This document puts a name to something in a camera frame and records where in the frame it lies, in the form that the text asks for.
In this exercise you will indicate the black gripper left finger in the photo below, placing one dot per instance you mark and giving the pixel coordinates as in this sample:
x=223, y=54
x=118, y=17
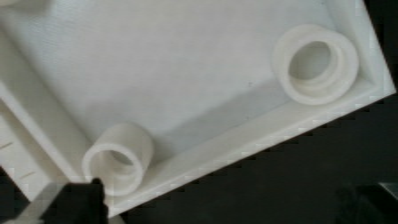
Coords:
x=77, y=207

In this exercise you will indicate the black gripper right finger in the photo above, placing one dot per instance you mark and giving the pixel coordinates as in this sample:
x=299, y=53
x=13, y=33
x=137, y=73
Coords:
x=368, y=204

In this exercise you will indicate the white square tabletop part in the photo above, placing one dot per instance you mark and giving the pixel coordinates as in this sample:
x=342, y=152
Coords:
x=157, y=86

